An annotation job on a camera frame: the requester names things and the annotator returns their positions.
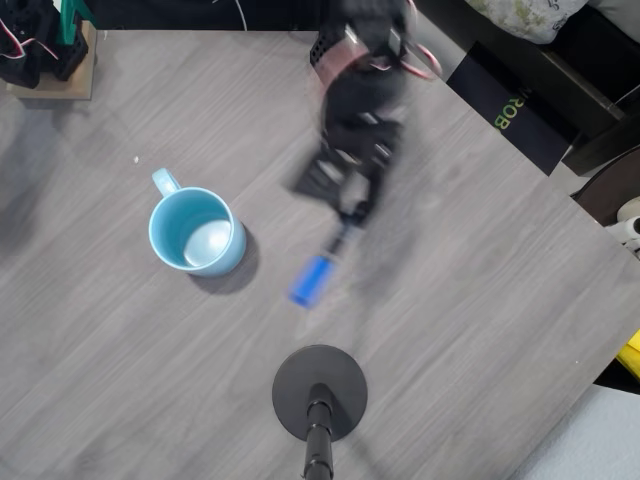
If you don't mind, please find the dark round chair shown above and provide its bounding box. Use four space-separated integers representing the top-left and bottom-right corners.
569 144 640 229

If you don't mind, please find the light blue ceramic mug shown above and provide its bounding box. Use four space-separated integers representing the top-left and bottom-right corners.
147 167 247 279

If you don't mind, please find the wooden base board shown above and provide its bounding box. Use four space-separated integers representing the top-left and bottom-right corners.
5 19 99 102

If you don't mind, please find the light grey fabric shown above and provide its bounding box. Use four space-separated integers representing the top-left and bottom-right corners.
509 383 640 480

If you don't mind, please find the black round-base camera stand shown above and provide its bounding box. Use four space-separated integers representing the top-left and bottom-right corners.
271 343 369 480

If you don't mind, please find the floral patterned pillow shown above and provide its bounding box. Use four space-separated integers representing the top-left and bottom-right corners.
464 0 591 45

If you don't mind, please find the blue capped black marker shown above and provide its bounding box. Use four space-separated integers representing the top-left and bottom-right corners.
287 219 364 308

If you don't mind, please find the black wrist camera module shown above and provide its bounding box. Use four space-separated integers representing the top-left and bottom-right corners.
289 147 354 204

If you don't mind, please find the black box with green letters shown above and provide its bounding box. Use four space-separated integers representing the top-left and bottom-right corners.
445 40 585 177

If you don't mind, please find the black leader arm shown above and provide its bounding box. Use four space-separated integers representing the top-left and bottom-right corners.
0 0 90 91

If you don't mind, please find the dark wooden furniture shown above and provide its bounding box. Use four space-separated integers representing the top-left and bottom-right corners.
407 0 640 177

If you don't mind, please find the green plastic clamp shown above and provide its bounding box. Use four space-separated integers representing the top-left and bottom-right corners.
53 0 95 49

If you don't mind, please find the yellow object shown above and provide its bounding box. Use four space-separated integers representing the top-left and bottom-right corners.
615 329 640 379

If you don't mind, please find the white plastic device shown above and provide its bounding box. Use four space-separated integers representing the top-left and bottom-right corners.
605 195 640 259

